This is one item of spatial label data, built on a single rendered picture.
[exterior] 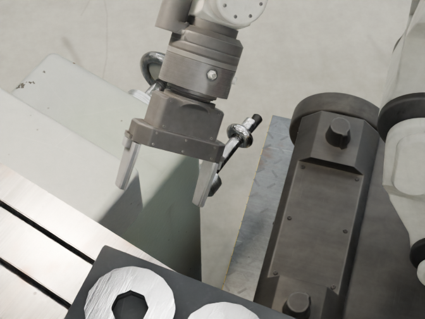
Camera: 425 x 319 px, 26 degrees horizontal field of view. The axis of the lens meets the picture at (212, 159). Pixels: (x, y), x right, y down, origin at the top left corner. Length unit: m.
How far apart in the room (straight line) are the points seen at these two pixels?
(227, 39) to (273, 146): 0.86
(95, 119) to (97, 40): 1.11
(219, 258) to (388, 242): 0.68
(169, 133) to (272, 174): 0.81
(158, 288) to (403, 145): 0.42
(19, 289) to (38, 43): 1.55
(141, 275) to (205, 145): 0.24
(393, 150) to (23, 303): 0.51
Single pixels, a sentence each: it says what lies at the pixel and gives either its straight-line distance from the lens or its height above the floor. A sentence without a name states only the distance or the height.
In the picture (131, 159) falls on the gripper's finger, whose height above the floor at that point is 1.08.
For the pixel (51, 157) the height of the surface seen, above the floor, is 0.89.
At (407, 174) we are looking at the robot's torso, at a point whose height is 0.97.
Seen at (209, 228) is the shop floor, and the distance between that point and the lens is 2.28.
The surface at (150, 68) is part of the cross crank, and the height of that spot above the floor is 0.67.
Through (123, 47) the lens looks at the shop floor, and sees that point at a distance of 2.61.
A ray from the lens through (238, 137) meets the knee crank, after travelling 1.75.
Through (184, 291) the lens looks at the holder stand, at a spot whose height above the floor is 1.15.
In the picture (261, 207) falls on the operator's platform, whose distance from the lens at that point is 1.85.
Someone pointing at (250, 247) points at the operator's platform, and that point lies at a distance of 1.81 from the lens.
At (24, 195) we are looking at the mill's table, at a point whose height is 0.97.
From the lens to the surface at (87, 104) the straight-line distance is 1.55.
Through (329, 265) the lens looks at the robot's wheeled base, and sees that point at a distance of 1.59.
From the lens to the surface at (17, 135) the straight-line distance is 1.38.
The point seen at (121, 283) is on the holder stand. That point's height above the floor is 1.17.
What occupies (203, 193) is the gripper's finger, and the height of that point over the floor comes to 1.02.
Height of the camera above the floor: 2.01
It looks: 58 degrees down
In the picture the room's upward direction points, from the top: straight up
